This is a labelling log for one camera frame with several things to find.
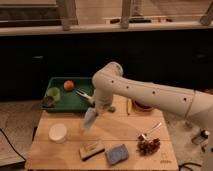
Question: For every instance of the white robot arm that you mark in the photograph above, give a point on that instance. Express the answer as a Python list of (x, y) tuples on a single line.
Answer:
[(193, 105)]

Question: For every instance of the blue sponge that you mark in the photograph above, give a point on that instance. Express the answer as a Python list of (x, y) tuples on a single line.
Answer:
[(117, 154)]

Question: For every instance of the bunch of dark grapes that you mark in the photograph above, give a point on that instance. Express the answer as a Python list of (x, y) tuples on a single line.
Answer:
[(148, 147)]

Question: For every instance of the spice bottles rack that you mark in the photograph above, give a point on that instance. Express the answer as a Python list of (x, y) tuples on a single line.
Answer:
[(199, 139)]

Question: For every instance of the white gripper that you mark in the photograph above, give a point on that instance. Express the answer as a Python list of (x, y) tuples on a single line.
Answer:
[(102, 104)]

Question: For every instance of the silver metal spoon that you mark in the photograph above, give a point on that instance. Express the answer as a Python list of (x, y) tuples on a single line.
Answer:
[(144, 135)]

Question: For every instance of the wooden block brush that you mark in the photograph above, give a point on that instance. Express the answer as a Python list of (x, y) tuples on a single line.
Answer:
[(90, 150)]

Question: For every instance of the brown wooden bowl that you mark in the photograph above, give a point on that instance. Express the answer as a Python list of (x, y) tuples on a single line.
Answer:
[(141, 107)]

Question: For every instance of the green plastic tray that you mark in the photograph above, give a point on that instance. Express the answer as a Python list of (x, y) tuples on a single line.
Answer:
[(68, 100)]

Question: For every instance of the light blue triangular towel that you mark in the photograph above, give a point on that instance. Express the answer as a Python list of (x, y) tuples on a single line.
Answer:
[(89, 118)]

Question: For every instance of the yellow pencil stick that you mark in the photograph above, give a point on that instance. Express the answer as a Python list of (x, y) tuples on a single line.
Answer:
[(129, 105)]

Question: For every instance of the green plastic cup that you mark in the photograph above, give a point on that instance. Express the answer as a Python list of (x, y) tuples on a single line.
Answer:
[(54, 92)]

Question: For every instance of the dark small round container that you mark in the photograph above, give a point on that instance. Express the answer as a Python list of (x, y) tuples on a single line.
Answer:
[(48, 101)]

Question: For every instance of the orange ball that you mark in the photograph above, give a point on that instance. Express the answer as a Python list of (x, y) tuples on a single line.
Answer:
[(68, 85)]

